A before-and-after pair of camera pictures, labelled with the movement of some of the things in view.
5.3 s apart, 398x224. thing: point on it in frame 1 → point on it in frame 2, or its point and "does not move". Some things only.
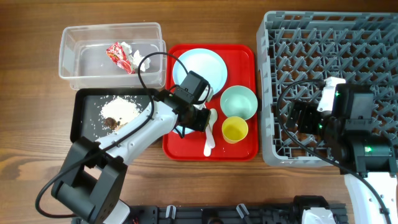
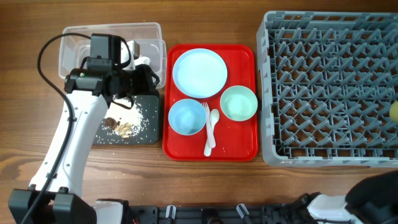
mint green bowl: [239, 101] does not move
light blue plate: [206, 63] does not move
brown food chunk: [111, 122] does not move
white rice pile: [122, 108] does not move
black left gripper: [202, 123] → [147, 84]
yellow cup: [234, 129] → [393, 111]
